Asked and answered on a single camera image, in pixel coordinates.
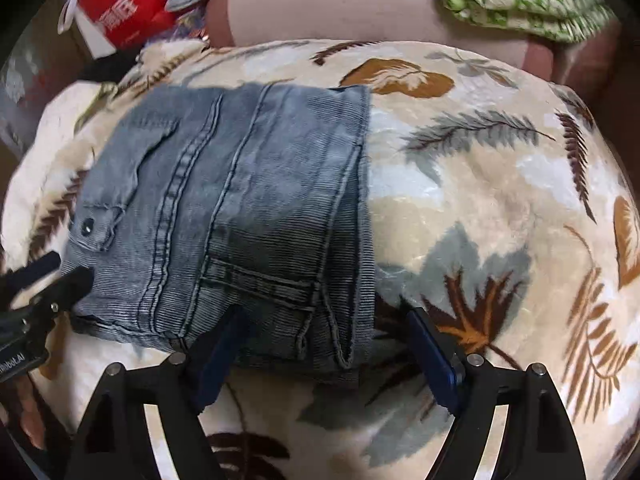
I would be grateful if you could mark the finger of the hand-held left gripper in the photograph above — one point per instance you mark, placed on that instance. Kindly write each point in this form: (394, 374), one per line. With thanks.
(37, 269)
(70, 282)

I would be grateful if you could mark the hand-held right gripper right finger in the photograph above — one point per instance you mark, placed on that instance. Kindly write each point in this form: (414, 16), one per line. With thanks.
(435, 355)

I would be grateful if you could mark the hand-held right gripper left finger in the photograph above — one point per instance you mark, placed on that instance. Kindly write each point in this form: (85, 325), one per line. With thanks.
(220, 355)

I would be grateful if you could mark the blue denim pants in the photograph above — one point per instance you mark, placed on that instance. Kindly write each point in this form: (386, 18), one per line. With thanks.
(250, 185)

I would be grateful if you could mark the person's left hand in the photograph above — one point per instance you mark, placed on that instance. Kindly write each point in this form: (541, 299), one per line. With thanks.
(30, 420)

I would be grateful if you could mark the cream pillow with twig print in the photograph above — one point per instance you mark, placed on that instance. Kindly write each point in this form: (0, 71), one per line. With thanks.
(55, 120)

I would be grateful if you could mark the leaf print fleece blanket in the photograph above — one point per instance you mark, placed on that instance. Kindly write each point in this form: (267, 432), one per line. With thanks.
(475, 210)

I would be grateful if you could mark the red printed bag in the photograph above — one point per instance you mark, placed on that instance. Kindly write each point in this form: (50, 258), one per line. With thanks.
(125, 0)

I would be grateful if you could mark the colourful small packet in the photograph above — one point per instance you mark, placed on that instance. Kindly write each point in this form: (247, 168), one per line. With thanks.
(192, 25)

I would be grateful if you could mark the green patterned cloth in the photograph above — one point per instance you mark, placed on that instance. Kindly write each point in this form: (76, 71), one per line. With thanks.
(515, 0)

